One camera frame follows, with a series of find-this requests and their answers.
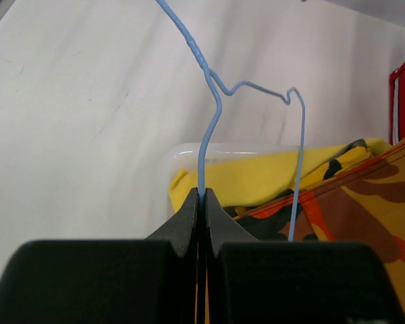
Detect yellow grey camouflage trousers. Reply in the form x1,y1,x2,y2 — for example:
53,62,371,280
214,139,373,217

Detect white plastic basket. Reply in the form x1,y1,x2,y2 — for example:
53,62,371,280
157,143,298,218

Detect orange brown camouflage trousers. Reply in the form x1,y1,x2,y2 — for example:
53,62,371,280
234,132,405,318

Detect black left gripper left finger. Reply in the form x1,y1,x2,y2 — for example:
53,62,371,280
0,189,198,323

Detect red trousers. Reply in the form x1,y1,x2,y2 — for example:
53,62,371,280
389,62,405,144

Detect blue hanger of brown trousers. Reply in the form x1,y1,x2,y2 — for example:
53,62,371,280
154,0,307,242

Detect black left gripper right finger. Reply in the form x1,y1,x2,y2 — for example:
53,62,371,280
204,189,405,323

